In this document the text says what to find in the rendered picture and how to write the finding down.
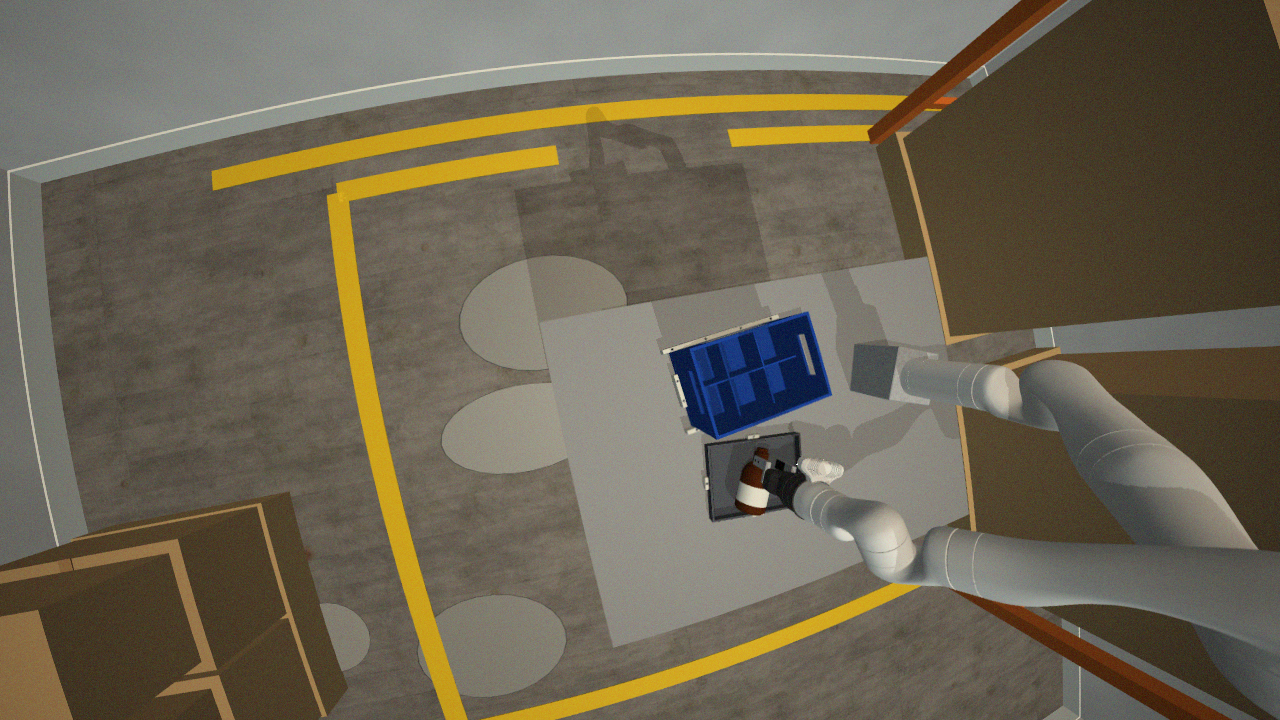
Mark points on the brown glass bottle with white label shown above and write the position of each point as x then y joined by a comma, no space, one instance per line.
751,498

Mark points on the blue divided crate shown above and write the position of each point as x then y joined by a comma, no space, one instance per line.
722,361

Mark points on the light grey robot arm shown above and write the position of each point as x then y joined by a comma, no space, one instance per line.
1156,493

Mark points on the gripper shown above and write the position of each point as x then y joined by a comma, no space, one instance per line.
798,491

